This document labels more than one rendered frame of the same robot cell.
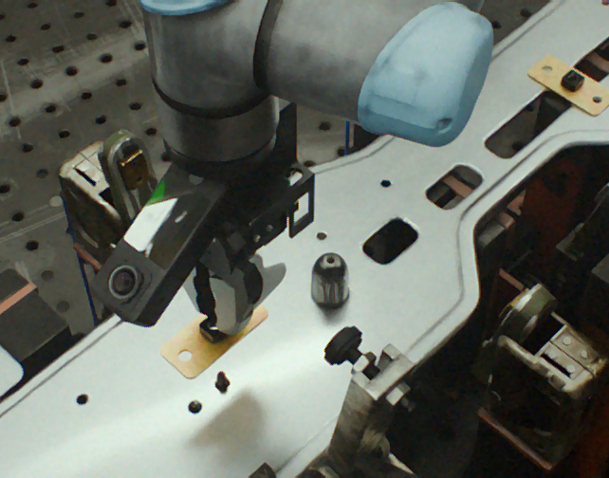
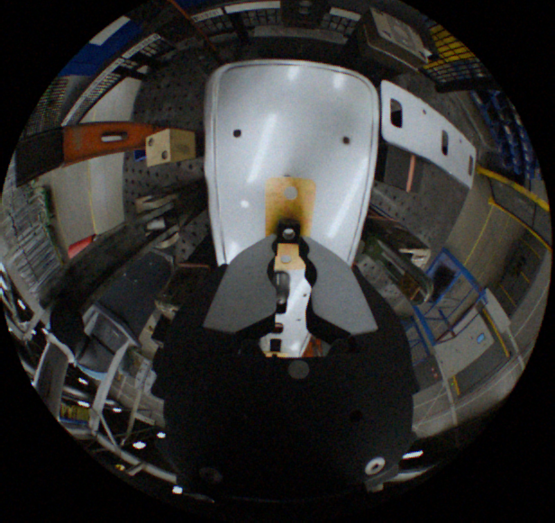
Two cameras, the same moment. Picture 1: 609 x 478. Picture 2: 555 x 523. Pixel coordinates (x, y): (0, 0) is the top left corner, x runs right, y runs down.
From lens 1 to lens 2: 0.79 m
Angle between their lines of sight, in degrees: 27
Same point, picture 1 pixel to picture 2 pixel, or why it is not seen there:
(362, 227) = (292, 305)
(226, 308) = (245, 271)
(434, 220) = not seen: hidden behind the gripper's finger
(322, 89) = not seen: outside the picture
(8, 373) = (388, 133)
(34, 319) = (397, 175)
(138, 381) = (328, 170)
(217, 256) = (200, 425)
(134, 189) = (404, 275)
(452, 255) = not seen: hidden behind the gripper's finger
